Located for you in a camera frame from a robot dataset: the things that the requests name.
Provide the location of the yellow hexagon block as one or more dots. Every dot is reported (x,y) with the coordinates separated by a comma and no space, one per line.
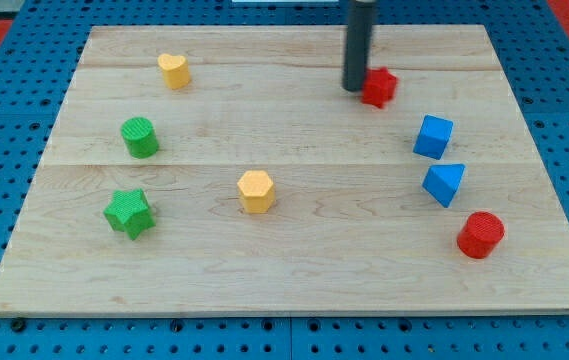
(256,191)

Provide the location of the red star block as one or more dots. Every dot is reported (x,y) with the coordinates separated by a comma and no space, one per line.
(379,87)

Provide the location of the green star block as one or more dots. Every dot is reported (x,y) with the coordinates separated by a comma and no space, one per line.
(129,212)

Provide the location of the light wooden board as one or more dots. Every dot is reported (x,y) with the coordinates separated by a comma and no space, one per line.
(352,232)

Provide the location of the green cylinder block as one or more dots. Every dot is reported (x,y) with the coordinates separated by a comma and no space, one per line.
(139,137)

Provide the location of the yellow heart block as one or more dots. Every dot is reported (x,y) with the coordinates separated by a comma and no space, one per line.
(175,70)

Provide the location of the blue triangular prism block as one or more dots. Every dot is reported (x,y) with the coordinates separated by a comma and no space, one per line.
(443,181)

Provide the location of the blue cube block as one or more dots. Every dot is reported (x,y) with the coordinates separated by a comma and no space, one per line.
(433,137)

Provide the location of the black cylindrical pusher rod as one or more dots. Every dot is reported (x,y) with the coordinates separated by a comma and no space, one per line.
(359,28)

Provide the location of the red cylinder block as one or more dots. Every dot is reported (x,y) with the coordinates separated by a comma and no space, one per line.
(481,233)

